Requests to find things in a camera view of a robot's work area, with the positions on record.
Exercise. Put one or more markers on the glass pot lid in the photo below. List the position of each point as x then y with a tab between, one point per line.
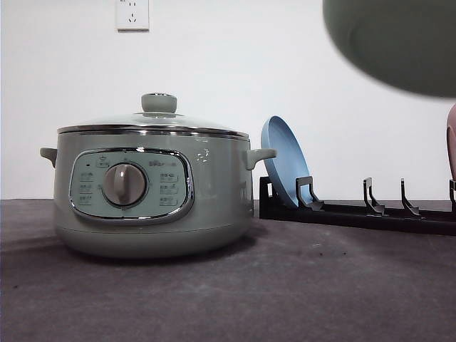
158	117

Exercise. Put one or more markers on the green plate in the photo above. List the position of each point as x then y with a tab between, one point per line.
407	45

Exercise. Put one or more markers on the blue plate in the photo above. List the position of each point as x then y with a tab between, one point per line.
290	161

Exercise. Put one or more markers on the green electric steamer pot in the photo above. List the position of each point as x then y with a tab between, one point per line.
147	194

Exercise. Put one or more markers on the pink plate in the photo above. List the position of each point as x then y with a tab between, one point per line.
451	139

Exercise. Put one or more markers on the black dish rack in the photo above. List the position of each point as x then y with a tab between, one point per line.
372	216

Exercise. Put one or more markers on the white wall socket left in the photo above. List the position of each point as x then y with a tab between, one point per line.
132	16

